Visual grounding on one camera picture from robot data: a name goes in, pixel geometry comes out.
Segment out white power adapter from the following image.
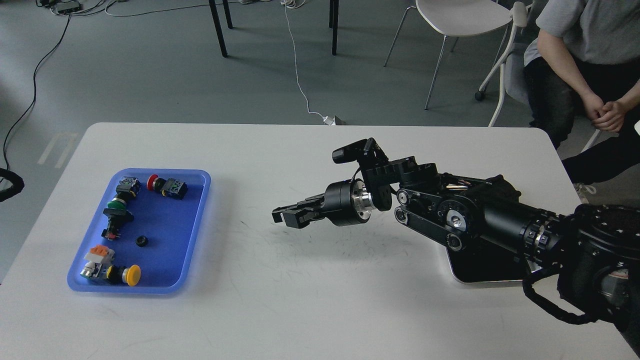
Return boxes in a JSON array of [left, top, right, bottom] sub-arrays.
[[323, 115, 346, 126]]

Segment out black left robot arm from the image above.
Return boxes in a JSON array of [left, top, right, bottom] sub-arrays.
[[0, 168, 25, 202]]

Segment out green push button switch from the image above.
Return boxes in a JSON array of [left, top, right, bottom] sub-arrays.
[[106, 177, 141, 210]]

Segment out person in grey shirt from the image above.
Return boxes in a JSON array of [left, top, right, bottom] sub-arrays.
[[523, 0, 640, 203]]

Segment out black table legs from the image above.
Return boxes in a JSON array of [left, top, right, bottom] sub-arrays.
[[208, 0, 340, 58]]

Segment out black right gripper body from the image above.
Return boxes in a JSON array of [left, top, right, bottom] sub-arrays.
[[322, 180, 375, 226]]

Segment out yellow push button switch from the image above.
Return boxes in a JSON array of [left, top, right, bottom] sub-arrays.
[[80, 262, 142, 287]]

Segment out blue plastic tray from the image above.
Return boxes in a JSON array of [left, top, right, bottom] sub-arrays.
[[67, 168, 211, 295]]

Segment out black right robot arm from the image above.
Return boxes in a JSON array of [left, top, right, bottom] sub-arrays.
[[272, 137, 639, 353]]

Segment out small black gear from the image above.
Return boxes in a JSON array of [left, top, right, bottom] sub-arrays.
[[135, 235, 149, 248]]

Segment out grey office chair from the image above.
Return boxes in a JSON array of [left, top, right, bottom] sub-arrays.
[[476, 0, 601, 151]]

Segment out orange grey contact block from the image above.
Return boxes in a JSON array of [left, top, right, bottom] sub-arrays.
[[84, 244, 115, 265]]

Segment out red push button switch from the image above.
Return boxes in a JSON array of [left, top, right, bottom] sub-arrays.
[[146, 174, 188, 200]]

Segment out silver metal tray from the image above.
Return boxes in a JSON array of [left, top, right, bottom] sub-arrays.
[[445, 234, 540, 286]]

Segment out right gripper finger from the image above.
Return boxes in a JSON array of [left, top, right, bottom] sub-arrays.
[[271, 205, 326, 229], [294, 194, 326, 211]]

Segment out white cable on floor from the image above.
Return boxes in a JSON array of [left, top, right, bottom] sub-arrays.
[[281, 0, 328, 121]]

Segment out white chair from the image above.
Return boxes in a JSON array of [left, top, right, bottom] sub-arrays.
[[383, 0, 526, 110]]

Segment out black cable on floor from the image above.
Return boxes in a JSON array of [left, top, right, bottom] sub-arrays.
[[0, 15, 73, 171]]

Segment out person's clasped hands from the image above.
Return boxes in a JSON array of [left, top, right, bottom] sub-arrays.
[[580, 93, 629, 132]]

